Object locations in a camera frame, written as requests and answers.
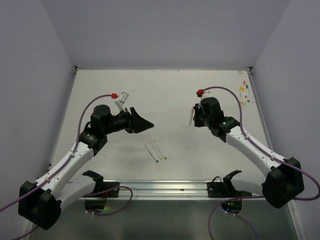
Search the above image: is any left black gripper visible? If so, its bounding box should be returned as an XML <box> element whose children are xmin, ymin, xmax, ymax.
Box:
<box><xmin>103</xmin><ymin>106</ymin><xmax>154</xmax><ymax>135</ymax></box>

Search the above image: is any pink cap marker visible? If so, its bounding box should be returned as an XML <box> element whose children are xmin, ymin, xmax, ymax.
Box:
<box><xmin>188</xmin><ymin>107</ymin><xmax>195</xmax><ymax>126</ymax></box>

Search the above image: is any teal green marker pen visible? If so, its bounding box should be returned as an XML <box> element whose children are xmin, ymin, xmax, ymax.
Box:
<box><xmin>144</xmin><ymin>144</ymin><xmax>159</xmax><ymax>163</ymax></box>

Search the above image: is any light green cap marker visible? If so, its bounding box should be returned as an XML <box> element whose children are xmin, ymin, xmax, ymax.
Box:
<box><xmin>153</xmin><ymin>141</ymin><xmax>167</xmax><ymax>160</ymax></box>

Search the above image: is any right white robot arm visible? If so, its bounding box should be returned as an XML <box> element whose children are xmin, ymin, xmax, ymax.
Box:
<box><xmin>192</xmin><ymin>97</ymin><xmax>305</xmax><ymax>209</ymax></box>

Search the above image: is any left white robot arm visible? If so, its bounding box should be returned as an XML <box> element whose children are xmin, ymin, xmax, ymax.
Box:
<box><xmin>18</xmin><ymin>104</ymin><xmax>154</xmax><ymax>230</ymax></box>

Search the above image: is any dark green cap marker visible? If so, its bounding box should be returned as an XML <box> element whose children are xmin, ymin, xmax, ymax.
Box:
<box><xmin>244</xmin><ymin>84</ymin><xmax>250</xmax><ymax>103</ymax></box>

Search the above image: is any orange cap marker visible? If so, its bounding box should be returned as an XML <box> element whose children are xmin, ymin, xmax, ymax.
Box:
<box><xmin>242</xmin><ymin>80</ymin><xmax>248</xmax><ymax>98</ymax></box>

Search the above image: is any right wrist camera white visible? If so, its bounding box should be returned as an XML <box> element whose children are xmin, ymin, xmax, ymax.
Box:
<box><xmin>196</xmin><ymin>89</ymin><xmax>212</xmax><ymax>108</ymax></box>

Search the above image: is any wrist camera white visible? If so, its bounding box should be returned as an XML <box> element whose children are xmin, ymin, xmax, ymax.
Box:
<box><xmin>114</xmin><ymin>92</ymin><xmax>129</xmax><ymax>111</ymax></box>
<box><xmin>196</xmin><ymin>89</ymin><xmax>212</xmax><ymax>108</ymax></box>

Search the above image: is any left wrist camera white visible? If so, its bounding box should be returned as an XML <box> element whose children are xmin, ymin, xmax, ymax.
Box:
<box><xmin>114</xmin><ymin>92</ymin><xmax>129</xmax><ymax>111</ymax></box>

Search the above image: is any aluminium rail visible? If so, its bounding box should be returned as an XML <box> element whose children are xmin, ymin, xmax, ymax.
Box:
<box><xmin>74</xmin><ymin>180</ymin><xmax>296</xmax><ymax>201</ymax></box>

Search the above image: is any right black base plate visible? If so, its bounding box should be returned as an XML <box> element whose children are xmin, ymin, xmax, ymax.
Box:
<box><xmin>206</xmin><ymin>181</ymin><xmax>252</xmax><ymax>198</ymax></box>

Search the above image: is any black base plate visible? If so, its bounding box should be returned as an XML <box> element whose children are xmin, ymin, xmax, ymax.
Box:
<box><xmin>206</xmin><ymin>181</ymin><xmax>252</xmax><ymax>198</ymax></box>
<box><xmin>84</xmin><ymin>181</ymin><xmax>120</xmax><ymax>198</ymax></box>

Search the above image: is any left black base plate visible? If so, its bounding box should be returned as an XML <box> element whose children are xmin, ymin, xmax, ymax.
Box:
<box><xmin>84</xmin><ymin>181</ymin><xmax>120</xmax><ymax>198</ymax></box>

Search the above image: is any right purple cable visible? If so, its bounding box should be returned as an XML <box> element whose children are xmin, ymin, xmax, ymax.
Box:
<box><xmin>196</xmin><ymin>86</ymin><xmax>320</xmax><ymax>240</ymax></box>

